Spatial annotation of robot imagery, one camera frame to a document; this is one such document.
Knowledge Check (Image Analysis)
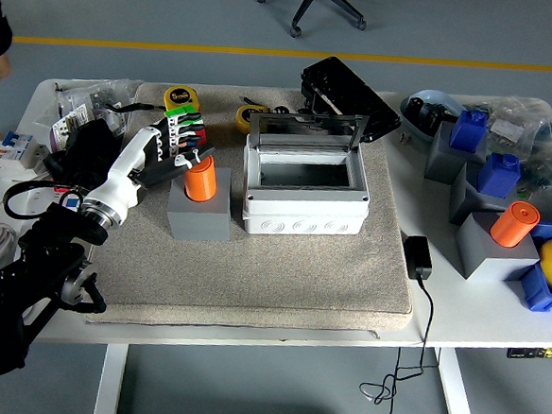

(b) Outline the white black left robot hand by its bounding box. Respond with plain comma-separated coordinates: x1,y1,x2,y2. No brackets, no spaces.
81,107,218,230

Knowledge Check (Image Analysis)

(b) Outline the orange cylinder battery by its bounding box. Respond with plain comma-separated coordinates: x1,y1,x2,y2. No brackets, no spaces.
489,198,542,250
181,154,220,203

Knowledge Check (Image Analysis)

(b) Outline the transparent hinged box lid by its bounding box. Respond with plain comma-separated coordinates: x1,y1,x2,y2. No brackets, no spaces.
246,107,371,154

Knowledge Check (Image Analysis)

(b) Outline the grey plastic junction box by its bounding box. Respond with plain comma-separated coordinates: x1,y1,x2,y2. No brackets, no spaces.
237,131,374,244

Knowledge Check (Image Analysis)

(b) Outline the blue square battery block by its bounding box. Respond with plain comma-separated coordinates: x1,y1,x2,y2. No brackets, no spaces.
474,150,524,199
447,108,491,154

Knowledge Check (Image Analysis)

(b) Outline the black folded umbrella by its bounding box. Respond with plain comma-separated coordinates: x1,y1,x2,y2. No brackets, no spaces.
40,114,127,193

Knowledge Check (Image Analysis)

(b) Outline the white table leg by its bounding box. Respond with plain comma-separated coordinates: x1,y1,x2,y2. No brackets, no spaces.
431,346,481,414
93,343,129,414

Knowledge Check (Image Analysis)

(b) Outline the grey block with round hole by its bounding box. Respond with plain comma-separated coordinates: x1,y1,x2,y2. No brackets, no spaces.
164,164,237,244

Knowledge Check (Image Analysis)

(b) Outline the black table control panel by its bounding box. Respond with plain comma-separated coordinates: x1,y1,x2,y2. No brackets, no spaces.
505,343,552,363

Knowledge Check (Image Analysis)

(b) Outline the clear bag of hardware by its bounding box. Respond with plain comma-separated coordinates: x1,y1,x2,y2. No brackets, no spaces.
32,74,144,142

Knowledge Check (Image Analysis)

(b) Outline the yellow tape measure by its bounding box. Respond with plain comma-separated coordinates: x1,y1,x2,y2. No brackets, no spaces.
163,85,200,115
233,103,270,135

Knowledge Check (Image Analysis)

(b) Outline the white blue circuit breaker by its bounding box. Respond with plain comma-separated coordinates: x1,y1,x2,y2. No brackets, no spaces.
0,129,50,182

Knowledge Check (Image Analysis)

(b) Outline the blue plastic bin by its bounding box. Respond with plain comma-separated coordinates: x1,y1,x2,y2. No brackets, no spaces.
502,218,552,314

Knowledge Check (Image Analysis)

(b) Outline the beige fabric mat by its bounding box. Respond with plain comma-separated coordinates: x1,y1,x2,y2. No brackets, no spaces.
82,77,429,345

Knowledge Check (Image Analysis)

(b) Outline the grey holder block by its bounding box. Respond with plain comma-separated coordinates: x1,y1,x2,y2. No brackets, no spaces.
423,120,492,187
447,157,526,231
451,210,544,285

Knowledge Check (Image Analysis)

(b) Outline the black power adapter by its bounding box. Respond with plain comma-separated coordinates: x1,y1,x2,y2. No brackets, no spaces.
401,234,436,282

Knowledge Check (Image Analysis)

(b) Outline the black flat case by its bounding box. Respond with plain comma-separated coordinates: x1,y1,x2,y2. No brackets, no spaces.
295,54,407,146

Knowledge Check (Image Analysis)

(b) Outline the clear bag of parts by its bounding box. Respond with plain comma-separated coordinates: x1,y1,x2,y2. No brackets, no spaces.
455,92,552,222

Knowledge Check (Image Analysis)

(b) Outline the light blue bowl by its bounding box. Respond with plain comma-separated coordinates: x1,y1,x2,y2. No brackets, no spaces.
397,87,468,147

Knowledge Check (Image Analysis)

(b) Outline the black lanyard strap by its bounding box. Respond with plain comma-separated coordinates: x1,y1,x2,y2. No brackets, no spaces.
104,99,168,118

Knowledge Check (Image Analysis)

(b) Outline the white wall socket module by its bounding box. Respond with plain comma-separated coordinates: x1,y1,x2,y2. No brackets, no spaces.
47,101,95,155

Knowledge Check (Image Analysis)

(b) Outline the black adapter cord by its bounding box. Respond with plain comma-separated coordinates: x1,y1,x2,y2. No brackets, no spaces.
357,272,447,414

